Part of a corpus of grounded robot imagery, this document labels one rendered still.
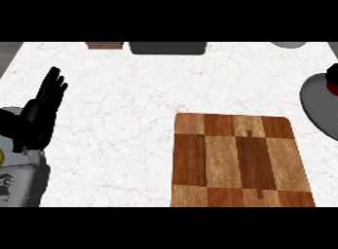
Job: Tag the brown wooden cutting board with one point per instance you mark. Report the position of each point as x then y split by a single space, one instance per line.
239 162

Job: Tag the grey pan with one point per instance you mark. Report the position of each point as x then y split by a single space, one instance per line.
327 113

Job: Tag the grey round vessel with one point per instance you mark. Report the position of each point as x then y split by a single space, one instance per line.
289 44

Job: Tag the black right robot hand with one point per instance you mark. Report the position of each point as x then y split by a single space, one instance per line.
335 74

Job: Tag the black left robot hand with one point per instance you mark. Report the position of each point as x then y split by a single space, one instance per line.
35 123

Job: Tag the dark grey appliance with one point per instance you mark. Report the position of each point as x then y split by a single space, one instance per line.
168 47

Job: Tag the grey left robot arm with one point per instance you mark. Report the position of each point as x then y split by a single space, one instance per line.
19 184

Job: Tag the small brown wooden box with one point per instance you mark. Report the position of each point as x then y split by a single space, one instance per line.
104 45

